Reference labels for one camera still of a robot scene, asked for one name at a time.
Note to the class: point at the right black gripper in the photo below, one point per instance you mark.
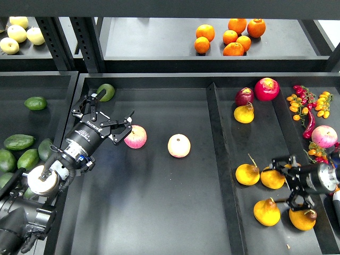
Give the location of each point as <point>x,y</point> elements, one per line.
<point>302,181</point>

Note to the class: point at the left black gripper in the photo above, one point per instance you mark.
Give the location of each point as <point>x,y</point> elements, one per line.
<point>87,135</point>

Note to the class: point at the yellow pear with brown top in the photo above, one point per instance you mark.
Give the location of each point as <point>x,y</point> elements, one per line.
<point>266,212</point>

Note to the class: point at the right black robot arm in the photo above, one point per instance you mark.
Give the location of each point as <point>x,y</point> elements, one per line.
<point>333,173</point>

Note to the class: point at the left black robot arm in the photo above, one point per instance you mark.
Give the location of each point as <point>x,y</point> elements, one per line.
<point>47,180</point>

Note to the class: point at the yellow pear right of row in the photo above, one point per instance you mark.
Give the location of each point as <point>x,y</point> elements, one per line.
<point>288,166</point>

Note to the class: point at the yellow pear of row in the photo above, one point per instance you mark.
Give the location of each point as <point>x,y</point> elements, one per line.
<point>288,166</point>
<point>271,178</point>
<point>248,174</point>

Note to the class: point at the yellow pear middle of row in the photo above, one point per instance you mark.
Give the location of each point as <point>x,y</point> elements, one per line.
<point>271,178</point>

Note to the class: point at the green avocado in tray corner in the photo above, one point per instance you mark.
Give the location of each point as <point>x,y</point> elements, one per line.
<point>110,91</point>

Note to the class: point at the orange yellow pear lower right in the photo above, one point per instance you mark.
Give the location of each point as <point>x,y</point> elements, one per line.
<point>303,220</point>

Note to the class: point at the yellow pear left of row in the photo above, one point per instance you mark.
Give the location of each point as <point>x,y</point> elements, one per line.
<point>248,174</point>

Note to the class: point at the green avocado left tray top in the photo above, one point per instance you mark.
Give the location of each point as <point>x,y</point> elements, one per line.
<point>35,103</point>

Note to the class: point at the yellow pear near red apples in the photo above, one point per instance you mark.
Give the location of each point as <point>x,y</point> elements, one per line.
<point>244,114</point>

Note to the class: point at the green avocado middle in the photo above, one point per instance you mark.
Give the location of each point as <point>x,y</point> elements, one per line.
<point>29,159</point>

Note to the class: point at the pale yellow pear right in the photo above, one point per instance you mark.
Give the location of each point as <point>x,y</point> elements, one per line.
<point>35,36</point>

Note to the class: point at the pale yellow pear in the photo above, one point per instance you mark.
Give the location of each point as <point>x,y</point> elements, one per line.
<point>19,20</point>
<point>9,46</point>
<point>35,36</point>
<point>17,33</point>

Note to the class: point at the green avocado left edge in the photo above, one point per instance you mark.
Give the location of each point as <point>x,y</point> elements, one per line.
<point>8,161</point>

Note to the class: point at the green avocado lower left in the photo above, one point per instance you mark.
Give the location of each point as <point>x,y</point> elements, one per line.
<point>4,178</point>

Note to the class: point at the pale yellow pear front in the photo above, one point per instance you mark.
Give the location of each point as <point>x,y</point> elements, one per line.
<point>9,46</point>

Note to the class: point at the pale yellow pear middle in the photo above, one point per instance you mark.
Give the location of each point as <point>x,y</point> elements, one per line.
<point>17,33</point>

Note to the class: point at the pale yellow pear top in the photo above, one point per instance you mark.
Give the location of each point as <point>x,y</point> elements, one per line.
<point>19,20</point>

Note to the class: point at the mixed cherry tomato bunch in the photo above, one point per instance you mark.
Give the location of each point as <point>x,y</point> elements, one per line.
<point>318,154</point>

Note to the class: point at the pink red apple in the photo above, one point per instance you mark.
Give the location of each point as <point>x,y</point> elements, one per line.
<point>137,138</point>

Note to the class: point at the red chili pepper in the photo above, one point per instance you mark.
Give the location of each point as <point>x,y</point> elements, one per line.
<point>310,127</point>

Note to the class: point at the black left tray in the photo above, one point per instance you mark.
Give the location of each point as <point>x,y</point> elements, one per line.
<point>58,89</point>

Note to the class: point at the black tray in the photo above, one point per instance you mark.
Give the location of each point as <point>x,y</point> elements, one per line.
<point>58,89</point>
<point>146,201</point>

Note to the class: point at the orange cherry tomato bunch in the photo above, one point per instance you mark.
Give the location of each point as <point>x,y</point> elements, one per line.
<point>297,107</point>

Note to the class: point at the pale pink apple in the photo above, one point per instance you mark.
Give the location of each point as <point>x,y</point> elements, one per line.
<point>179,146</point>

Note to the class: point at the yellow cherry tomato bunch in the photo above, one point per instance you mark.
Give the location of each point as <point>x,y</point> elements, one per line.
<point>323,104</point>

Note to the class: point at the red cherry tomato bunch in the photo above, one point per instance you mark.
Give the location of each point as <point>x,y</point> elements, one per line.
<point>305,97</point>

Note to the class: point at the big red apple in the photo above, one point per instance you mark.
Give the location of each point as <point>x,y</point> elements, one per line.
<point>266,89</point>

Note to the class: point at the small dark red apple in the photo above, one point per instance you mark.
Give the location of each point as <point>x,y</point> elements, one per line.
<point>244,96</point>

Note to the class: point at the black centre tray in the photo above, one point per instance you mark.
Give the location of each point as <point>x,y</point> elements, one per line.
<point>146,201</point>

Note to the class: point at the orange fruit lower left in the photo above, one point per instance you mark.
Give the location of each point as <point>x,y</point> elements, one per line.
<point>201,45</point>

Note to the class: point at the orange fruit far left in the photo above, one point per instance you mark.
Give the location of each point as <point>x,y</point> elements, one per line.
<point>205,30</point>

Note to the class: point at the orange fruit front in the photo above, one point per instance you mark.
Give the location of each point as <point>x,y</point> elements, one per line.
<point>233,49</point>

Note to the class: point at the dark avocado by tray wall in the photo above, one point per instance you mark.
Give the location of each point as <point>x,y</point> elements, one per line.
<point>44,149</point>

